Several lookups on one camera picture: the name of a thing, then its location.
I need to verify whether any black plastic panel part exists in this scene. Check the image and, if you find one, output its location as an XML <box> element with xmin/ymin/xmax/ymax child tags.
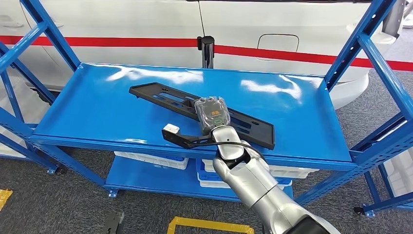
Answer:
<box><xmin>129</xmin><ymin>82</ymin><xmax>276</xmax><ymax>151</ymax></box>

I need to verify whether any dark left wrist camera mount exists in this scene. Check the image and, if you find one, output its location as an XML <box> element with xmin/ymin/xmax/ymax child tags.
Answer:
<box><xmin>102</xmin><ymin>211</ymin><xmax>125</xmax><ymax>234</ymax></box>

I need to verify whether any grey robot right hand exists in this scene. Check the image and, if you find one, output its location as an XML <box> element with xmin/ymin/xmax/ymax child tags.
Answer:
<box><xmin>194</xmin><ymin>96</ymin><xmax>232</xmax><ymax>136</ymax></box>

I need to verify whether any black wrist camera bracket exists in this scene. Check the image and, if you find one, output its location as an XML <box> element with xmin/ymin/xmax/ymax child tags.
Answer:
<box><xmin>161</xmin><ymin>128</ymin><xmax>217</xmax><ymax>150</ymax></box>

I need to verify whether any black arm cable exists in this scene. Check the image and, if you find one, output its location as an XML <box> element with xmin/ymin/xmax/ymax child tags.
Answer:
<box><xmin>190</xmin><ymin>139</ymin><xmax>267</xmax><ymax>162</ymax></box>

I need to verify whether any yellow floor tape square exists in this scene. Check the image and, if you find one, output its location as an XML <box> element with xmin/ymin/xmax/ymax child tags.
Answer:
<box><xmin>0</xmin><ymin>189</ymin><xmax>14</xmax><ymax>211</ymax></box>

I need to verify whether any red barrier belt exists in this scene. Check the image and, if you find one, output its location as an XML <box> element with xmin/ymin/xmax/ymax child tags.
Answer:
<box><xmin>214</xmin><ymin>45</ymin><xmax>413</xmax><ymax>72</ymax></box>
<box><xmin>0</xmin><ymin>35</ymin><xmax>199</xmax><ymax>48</ymax></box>

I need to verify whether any chrome stanchion black top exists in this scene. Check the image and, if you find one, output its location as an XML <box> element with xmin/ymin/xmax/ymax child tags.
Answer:
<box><xmin>197</xmin><ymin>36</ymin><xmax>216</xmax><ymax>69</ymax></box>

